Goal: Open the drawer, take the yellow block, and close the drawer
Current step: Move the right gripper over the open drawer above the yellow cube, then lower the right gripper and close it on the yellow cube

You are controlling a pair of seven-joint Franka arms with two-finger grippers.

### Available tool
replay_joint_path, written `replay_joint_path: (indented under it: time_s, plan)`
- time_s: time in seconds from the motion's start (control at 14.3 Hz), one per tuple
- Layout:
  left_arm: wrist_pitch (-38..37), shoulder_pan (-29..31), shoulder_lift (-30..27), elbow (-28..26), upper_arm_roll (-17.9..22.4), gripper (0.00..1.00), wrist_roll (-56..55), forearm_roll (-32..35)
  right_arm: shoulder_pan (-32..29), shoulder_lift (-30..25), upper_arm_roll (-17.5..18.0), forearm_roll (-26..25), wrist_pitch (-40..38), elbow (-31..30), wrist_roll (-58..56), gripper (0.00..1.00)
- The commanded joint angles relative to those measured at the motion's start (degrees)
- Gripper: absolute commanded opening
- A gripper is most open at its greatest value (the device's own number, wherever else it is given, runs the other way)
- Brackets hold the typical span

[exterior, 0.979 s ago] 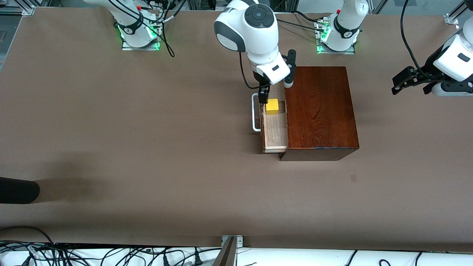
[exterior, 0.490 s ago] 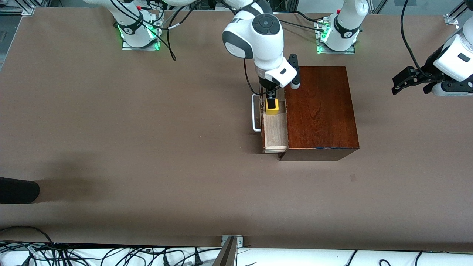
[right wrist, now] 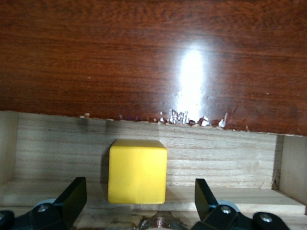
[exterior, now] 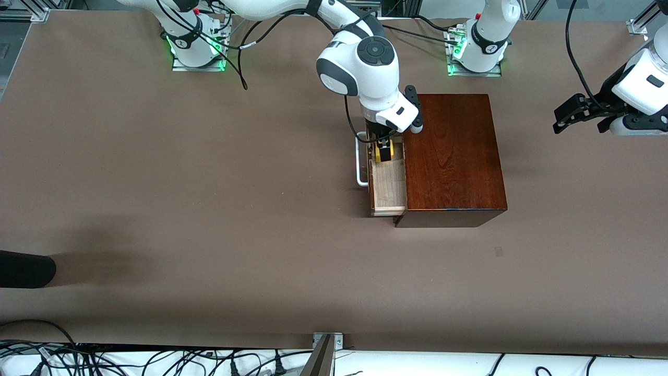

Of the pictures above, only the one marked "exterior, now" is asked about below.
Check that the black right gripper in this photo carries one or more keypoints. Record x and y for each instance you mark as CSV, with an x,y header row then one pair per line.
x,y
377,131

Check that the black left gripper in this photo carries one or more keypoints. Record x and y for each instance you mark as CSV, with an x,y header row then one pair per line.
x,y
600,103

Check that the yellow block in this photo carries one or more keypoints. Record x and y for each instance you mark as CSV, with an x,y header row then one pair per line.
x,y
376,155

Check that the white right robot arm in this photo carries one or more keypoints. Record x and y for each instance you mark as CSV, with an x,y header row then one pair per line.
x,y
365,62

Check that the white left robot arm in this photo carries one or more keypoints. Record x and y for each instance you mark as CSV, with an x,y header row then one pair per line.
x,y
490,31

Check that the dark wooden drawer cabinet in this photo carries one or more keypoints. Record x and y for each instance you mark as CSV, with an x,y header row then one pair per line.
x,y
449,156

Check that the brown paper table cover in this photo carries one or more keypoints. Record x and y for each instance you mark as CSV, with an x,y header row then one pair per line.
x,y
209,209

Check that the dark metal strut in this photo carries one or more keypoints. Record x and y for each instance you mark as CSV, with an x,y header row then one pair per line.
x,y
318,363

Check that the black power plug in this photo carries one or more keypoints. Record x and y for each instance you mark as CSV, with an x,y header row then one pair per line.
x,y
278,367
234,368

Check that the black rounded cylinder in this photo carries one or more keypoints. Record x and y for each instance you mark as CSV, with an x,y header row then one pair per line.
x,y
26,269

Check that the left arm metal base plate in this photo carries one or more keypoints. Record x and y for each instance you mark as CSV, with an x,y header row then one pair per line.
x,y
496,72

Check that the aluminium frame profile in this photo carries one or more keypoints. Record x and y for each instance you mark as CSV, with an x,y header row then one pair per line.
x,y
644,21
31,13

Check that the silver metal bracket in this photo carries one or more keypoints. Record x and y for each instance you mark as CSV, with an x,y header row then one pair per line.
x,y
338,342

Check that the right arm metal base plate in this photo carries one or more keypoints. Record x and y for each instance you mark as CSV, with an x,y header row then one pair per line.
x,y
180,67

